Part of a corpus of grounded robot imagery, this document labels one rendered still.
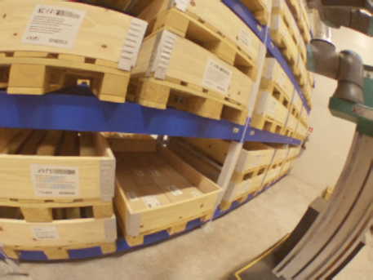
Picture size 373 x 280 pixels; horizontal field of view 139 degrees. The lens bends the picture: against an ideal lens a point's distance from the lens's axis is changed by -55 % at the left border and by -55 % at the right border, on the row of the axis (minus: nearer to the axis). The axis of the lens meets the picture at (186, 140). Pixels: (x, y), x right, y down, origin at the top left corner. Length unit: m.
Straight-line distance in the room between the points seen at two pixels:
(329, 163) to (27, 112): 5.62
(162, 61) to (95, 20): 0.32
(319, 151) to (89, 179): 5.26
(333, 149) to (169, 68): 5.05
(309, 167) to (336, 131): 1.43
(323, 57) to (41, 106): 1.19
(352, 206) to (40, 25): 1.57
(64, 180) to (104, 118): 0.30
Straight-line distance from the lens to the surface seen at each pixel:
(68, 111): 0.64
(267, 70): 1.50
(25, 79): 0.62
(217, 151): 1.61
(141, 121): 0.70
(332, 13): 0.66
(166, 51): 0.67
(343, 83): 0.85
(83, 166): 0.64
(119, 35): 0.62
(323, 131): 5.28
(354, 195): 1.04
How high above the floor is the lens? 1.23
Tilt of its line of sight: 14 degrees down
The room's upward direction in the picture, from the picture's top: 14 degrees clockwise
